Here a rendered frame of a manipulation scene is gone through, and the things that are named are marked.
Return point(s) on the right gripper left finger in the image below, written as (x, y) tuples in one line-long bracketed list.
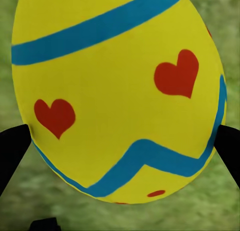
[(13, 145)]

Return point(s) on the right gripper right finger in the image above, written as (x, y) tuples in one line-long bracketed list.
[(227, 144)]

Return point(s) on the easter egg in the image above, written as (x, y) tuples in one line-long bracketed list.
[(123, 98)]

